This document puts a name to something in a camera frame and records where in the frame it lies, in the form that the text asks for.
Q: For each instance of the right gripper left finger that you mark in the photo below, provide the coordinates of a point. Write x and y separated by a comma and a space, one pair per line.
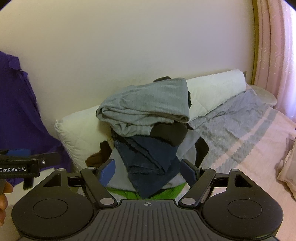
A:
95, 181

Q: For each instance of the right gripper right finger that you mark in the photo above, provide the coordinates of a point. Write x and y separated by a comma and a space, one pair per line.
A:
199, 181

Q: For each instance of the grey-green sweatpants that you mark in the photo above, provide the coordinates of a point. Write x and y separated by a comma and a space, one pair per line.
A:
127, 111

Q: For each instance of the person's left hand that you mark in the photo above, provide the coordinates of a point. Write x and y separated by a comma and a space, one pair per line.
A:
4, 202

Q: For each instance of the brown garment in pile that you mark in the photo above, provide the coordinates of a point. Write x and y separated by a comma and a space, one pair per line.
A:
98, 159

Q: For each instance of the light grey garment in pile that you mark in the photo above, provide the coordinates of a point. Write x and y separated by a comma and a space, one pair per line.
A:
186, 150

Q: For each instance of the bright green garment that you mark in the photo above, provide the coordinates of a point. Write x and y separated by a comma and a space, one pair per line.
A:
161, 194

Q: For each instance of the purple hanging garment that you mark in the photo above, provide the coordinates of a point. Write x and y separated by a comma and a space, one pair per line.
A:
23, 133

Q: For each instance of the white quilted pillow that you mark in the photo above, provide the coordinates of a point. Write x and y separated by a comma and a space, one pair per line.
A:
82, 132

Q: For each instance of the dark blue jeans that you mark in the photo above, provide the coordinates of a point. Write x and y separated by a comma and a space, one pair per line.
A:
138, 154

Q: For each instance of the black garment in pile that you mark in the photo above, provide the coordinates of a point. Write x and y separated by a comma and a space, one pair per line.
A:
172, 133

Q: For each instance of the beige folded blanket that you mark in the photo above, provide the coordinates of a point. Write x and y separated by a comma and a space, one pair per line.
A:
286, 167

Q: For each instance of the pink curtain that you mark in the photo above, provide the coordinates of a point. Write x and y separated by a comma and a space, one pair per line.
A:
274, 63

